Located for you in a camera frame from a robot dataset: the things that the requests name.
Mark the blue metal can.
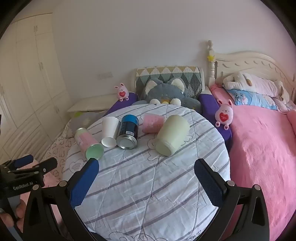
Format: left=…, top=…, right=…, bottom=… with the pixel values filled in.
left=116, top=114, right=139, bottom=150

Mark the grey cat plush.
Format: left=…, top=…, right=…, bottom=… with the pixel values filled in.
left=134, top=77, right=202, bottom=112

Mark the pink printed pillow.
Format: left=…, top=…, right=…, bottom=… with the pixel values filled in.
left=272, top=97, right=296, bottom=113

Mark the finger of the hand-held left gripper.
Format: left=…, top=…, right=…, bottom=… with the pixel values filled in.
left=12, top=154, right=34, bottom=168
left=22, top=158, right=58, bottom=175

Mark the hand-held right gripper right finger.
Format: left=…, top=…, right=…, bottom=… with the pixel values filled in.
left=194, top=159, right=271, bottom=241

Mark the blue printed pillow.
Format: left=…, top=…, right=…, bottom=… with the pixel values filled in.
left=227, top=89, right=281, bottom=110

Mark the cream wardrobe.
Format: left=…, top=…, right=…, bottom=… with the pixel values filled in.
left=0, top=13, right=71, bottom=163

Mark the small pink bunny plush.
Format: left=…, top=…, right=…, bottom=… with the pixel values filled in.
left=215, top=98, right=233, bottom=129
left=115, top=83, right=130, bottom=101

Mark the pink and green cup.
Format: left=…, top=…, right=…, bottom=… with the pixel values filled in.
left=74, top=127, right=104, bottom=161

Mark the cream wooden headboard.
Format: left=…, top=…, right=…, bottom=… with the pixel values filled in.
left=206, top=40, right=296, bottom=93

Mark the pale green cup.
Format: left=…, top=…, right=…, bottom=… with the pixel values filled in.
left=155, top=115, right=190, bottom=156

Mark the grey flower print pillow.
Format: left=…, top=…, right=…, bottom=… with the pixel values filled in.
left=69, top=111, right=107, bottom=131

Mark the person's left hand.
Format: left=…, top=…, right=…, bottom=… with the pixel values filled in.
left=0, top=200, right=27, bottom=232

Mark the heart print sheet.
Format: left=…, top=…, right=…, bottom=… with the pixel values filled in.
left=43, top=116, right=79, bottom=181

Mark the white paper cup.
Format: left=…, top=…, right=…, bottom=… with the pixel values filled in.
left=101, top=116, right=121, bottom=148

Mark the pink fleece blanket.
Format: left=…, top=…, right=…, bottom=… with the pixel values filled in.
left=209, top=85, right=296, bottom=241

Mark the white dog plush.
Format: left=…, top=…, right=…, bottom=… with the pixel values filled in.
left=222, top=71, right=290, bottom=101

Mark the cream nightstand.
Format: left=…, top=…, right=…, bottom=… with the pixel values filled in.
left=67, top=96, right=121, bottom=114

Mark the pink plastic cup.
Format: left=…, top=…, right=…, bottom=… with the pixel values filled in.
left=142, top=113, right=166, bottom=133

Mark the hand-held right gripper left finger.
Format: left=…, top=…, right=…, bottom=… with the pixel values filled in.
left=22, top=158, right=102, bottom=241

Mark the diamond pattern cushion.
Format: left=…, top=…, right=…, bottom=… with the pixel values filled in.
left=135, top=66, right=204, bottom=98

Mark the purple cushion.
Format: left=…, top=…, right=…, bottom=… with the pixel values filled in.
left=199, top=93, right=233, bottom=145
left=103, top=92, right=138, bottom=117

